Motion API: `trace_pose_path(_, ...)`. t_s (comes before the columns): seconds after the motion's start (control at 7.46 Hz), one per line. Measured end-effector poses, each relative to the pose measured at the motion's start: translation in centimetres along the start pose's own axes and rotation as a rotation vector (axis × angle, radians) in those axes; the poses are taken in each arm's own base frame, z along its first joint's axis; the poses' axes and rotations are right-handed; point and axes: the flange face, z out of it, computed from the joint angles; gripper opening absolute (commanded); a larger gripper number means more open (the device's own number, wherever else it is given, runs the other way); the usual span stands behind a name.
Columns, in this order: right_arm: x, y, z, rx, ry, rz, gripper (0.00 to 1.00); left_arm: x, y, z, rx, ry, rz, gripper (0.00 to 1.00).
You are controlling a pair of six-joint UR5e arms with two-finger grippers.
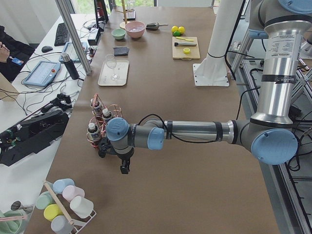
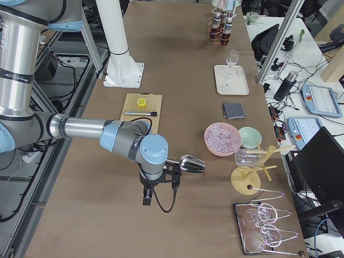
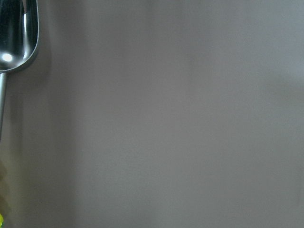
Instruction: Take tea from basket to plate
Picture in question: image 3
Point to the steel ice scoop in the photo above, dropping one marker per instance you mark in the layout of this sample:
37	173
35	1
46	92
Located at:
19	39

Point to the yellow lemon near scoop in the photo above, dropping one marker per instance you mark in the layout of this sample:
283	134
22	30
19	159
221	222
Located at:
1	221

